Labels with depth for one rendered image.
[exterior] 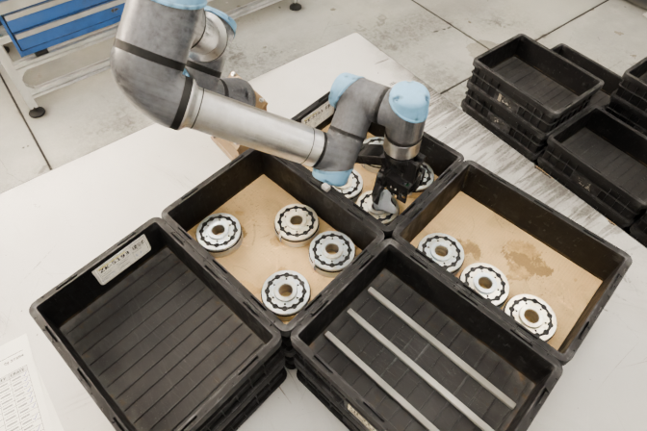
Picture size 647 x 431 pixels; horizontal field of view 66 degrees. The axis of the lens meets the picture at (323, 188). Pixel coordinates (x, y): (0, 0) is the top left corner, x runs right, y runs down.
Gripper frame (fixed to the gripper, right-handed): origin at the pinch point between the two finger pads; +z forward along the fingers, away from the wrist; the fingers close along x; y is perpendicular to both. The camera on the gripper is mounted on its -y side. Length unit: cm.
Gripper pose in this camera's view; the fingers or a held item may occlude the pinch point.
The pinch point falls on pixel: (383, 200)
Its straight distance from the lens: 120.2
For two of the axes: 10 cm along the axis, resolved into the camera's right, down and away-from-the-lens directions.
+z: 0.0, 6.2, 7.9
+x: 6.3, -6.1, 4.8
